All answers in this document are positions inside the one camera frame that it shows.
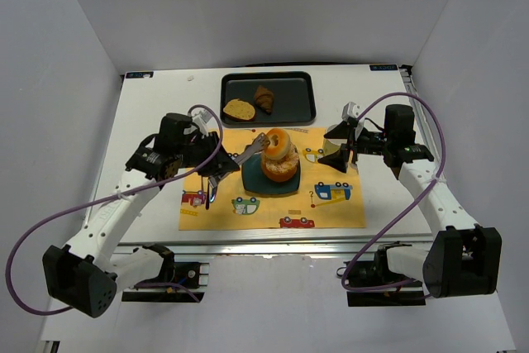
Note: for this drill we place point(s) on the gold iridescent spoon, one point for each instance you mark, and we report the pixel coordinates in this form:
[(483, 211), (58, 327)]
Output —
[(201, 191)]

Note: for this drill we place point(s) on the light green mug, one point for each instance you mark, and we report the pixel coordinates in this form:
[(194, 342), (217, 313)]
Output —
[(331, 146)]

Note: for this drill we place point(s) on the iridescent purple knife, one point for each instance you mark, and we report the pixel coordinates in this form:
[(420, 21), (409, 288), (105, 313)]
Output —
[(213, 193)]

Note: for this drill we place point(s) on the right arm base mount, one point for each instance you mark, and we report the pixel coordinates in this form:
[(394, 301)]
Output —
[(375, 272)]

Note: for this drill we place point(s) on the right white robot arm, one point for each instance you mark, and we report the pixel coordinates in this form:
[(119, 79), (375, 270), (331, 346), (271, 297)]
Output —
[(464, 256)]

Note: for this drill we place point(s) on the teal square plate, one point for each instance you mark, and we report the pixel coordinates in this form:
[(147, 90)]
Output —
[(255, 181)]

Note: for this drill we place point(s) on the glazed orange donut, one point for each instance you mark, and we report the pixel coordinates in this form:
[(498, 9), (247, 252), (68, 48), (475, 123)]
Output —
[(279, 144)]

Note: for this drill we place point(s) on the yellow vehicle print placemat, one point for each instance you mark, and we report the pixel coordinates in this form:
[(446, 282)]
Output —
[(326, 198)]

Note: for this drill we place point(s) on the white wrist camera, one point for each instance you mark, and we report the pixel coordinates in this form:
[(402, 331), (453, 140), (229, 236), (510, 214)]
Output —
[(201, 119), (351, 110)]

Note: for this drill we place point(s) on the purple iridescent spoon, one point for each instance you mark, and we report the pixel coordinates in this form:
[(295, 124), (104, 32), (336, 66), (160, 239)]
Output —
[(208, 196)]

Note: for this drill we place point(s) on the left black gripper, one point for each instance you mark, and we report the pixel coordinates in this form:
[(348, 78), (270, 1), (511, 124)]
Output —
[(213, 151)]

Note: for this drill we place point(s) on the bread slice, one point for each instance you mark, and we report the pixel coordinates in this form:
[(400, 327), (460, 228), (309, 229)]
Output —
[(239, 110)]

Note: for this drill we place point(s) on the aluminium frame rail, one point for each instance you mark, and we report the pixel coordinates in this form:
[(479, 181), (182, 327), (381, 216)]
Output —
[(254, 243)]

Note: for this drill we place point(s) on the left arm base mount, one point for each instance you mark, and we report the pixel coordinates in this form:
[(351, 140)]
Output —
[(185, 284)]

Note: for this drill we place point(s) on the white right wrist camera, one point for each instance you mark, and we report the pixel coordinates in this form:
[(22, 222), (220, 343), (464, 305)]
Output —
[(351, 110)]

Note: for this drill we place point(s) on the black baking tray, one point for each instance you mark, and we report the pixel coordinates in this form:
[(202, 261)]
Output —
[(294, 103)]

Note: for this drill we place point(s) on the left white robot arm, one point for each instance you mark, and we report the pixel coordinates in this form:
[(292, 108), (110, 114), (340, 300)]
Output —
[(83, 273)]

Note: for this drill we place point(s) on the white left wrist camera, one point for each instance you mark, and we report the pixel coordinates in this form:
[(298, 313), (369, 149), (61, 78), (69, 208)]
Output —
[(201, 119)]

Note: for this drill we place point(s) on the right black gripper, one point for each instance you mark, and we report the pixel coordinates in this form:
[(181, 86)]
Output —
[(353, 145)]

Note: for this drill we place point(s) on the dark brown pastry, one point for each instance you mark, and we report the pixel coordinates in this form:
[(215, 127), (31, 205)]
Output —
[(264, 99)]

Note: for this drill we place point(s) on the orange bundt cake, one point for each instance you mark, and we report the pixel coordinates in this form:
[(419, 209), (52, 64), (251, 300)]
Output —
[(283, 169)]

